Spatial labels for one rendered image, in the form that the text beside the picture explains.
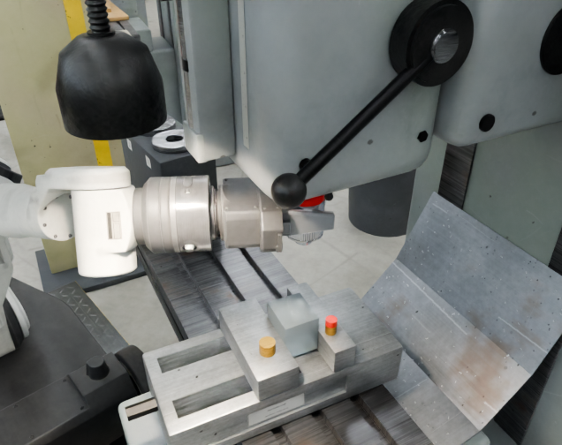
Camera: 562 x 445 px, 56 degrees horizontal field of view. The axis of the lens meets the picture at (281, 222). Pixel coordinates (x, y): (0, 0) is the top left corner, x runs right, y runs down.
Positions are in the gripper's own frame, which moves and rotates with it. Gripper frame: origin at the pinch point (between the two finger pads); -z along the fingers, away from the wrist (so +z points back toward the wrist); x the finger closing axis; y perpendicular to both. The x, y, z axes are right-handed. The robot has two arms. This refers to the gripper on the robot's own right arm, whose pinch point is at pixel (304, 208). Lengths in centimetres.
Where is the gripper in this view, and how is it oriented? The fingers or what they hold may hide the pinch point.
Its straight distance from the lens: 62.4
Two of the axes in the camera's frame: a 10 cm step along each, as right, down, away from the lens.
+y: -0.1, 8.3, 5.5
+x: -1.0, -5.5, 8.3
